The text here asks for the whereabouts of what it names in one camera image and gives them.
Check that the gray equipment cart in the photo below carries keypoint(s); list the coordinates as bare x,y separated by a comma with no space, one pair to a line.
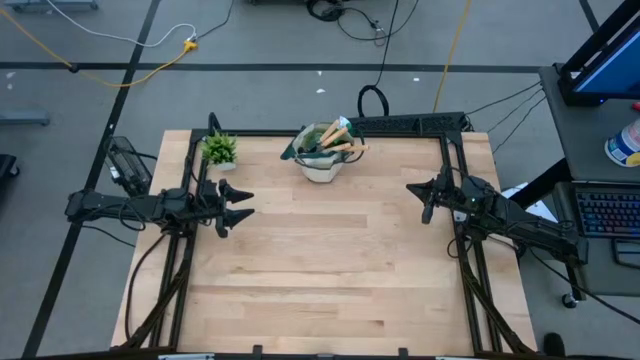
575,135

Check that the white paper sheet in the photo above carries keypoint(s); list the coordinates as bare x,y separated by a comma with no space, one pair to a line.
535,212

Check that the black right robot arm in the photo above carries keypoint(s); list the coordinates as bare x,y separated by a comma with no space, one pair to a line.
525,227

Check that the black computer monitor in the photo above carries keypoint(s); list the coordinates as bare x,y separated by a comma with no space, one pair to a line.
615,65

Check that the black aluminium table frame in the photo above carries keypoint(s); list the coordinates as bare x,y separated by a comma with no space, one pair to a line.
265,133

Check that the black chair base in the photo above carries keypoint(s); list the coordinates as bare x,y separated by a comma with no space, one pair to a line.
7,166

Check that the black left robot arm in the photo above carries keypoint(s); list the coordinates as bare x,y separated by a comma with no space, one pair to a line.
125,207

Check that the beige green gardening tote bag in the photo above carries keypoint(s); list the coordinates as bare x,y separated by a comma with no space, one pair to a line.
322,172

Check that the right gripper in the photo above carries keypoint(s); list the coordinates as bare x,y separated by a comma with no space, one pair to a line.
450,192

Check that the gray furniture base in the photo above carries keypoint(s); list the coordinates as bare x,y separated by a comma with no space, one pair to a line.
50,5
22,118

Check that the white blue wipes canister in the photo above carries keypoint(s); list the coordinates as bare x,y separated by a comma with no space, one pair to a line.
622,147

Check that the black backlit keyboard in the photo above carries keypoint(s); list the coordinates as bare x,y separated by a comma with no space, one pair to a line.
607,212

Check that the black mesh box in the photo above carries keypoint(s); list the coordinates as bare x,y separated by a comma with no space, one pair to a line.
127,165

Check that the artificial plant in white pot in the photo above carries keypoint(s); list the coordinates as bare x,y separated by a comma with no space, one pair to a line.
220,147

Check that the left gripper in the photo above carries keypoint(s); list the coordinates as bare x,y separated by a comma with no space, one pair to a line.
210,202

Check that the green plastic spray bottle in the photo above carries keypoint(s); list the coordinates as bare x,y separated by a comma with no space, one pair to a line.
311,137

